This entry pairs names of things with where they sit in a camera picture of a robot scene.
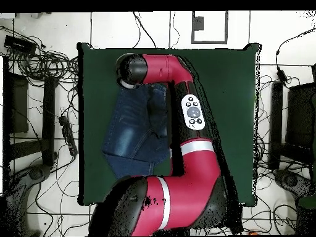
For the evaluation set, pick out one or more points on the grey stand base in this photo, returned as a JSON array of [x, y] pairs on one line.
[[37, 172]]

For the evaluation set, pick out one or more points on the black metal stand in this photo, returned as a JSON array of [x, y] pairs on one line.
[[48, 111], [300, 116]]

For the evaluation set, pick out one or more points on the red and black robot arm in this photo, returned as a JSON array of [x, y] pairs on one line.
[[192, 192]]

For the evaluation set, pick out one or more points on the black power adapter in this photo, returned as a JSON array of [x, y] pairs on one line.
[[281, 75]]

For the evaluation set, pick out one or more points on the blue denim jeans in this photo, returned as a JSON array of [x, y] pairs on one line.
[[128, 123]]

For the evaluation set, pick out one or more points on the dark stand base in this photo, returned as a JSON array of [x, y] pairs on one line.
[[288, 180]]

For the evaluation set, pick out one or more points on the black rectangular box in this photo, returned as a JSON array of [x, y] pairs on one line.
[[18, 44]]

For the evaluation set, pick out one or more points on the small grey square plate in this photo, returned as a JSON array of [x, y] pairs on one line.
[[198, 23]]

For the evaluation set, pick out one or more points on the grey square floor frame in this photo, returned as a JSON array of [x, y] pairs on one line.
[[226, 27]]

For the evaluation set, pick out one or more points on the small orange object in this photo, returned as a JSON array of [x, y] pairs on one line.
[[252, 233]]

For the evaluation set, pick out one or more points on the dark green table cloth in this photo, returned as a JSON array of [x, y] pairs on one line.
[[222, 74]]

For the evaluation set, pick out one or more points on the black power strip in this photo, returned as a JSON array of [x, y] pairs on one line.
[[68, 134]]

